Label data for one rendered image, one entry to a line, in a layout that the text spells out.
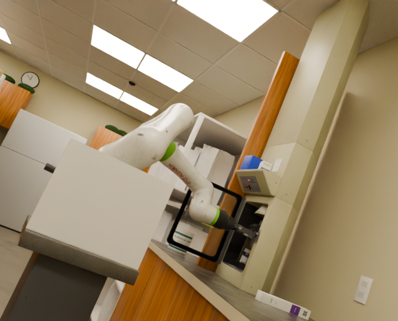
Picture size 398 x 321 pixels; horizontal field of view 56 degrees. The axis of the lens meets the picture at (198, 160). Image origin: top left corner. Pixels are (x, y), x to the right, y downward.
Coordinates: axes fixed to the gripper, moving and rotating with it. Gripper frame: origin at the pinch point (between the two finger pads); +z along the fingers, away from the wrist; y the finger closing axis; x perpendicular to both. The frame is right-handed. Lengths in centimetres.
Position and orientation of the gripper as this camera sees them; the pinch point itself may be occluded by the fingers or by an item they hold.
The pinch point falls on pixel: (255, 236)
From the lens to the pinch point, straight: 199.1
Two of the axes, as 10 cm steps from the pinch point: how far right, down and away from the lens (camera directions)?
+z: 8.4, 4.4, 3.1
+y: -3.6, 0.3, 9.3
